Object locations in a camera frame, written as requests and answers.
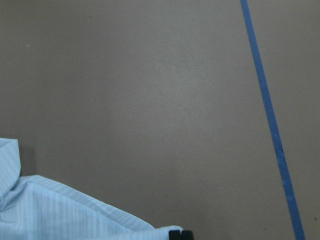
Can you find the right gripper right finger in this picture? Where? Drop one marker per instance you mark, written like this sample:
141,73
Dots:
187,235

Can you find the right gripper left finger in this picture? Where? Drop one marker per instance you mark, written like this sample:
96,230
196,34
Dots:
174,235

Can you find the light blue button shirt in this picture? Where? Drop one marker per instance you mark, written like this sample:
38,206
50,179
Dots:
37,208

